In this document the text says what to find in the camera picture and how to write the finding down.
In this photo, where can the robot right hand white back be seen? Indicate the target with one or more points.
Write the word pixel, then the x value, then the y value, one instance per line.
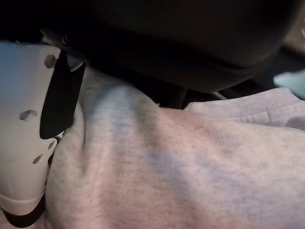
pixel 166 43

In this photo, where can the white garment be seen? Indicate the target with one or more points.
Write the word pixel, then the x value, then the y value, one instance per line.
pixel 166 162

